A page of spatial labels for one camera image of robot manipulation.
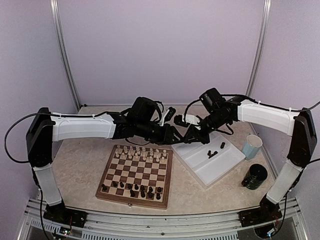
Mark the black chess rook corner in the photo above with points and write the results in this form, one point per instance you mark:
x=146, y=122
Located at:
x=104, y=187

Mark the white plastic tray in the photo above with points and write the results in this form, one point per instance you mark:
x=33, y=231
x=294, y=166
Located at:
x=207, y=170

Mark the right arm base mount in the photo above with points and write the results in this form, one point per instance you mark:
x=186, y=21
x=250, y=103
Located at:
x=257, y=216

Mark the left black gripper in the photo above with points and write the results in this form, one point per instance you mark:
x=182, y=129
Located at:
x=167, y=135

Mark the right aluminium frame post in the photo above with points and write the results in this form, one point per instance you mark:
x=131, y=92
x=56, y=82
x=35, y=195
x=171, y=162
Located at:
x=260, y=46

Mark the light blue mug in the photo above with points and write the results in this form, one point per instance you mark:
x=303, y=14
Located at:
x=252, y=145

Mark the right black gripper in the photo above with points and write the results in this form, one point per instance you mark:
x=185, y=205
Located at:
x=192, y=132

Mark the dark green mug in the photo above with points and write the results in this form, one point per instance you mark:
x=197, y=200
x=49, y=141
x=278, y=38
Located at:
x=255, y=176

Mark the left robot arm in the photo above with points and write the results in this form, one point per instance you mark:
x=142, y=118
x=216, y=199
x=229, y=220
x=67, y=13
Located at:
x=47, y=128

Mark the front aluminium rail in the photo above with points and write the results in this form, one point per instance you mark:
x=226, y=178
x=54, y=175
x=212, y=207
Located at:
x=99, y=225

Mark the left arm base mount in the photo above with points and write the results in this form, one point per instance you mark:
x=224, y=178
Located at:
x=70, y=217

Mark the left aluminium frame post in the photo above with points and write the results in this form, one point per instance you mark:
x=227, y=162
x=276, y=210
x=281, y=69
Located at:
x=54, y=5

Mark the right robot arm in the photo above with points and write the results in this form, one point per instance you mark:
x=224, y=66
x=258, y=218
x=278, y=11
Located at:
x=294, y=128

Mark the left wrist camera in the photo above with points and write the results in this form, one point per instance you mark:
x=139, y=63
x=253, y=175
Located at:
x=167, y=116

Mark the wooden chess board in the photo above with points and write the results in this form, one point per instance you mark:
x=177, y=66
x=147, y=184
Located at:
x=141, y=165

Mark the aluminium frame post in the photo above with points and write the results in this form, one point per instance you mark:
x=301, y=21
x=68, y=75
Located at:
x=260, y=46
x=54, y=5

